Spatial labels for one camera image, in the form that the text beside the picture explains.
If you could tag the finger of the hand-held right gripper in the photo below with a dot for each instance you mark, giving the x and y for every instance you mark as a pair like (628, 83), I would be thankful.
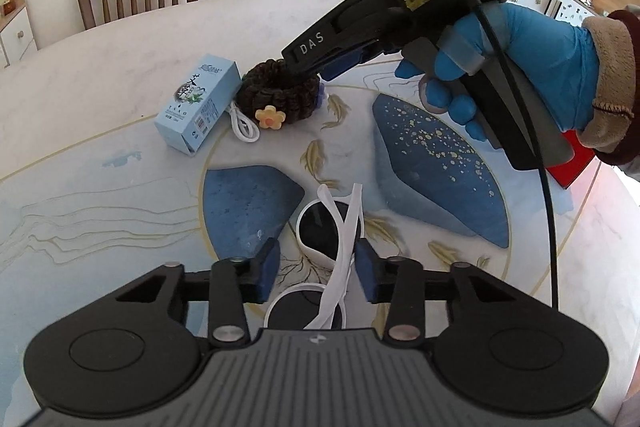
(344, 63)
(340, 34)

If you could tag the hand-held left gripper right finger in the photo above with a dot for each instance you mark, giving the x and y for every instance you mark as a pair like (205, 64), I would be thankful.
(366, 274)

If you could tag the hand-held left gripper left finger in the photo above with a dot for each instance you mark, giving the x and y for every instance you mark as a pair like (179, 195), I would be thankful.
(265, 274)

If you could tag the dark brown hair scrunchie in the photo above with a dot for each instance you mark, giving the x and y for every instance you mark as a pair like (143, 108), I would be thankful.
(270, 94)

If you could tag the white side cabinet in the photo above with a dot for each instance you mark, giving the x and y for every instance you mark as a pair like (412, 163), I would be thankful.
(15, 37)

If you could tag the person's right forearm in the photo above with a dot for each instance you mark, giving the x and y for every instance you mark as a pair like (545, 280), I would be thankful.
(620, 82)

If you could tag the person's right hand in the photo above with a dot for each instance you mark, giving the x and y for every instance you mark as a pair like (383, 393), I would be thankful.
(550, 62)

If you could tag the white frame sunglasses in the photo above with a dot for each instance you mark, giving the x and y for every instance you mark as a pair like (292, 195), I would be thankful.
(342, 252)

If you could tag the red cardboard box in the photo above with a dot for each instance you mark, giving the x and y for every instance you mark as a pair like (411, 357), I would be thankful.
(570, 167)

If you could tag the light blue carton box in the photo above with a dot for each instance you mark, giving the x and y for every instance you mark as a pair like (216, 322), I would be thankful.
(197, 99)

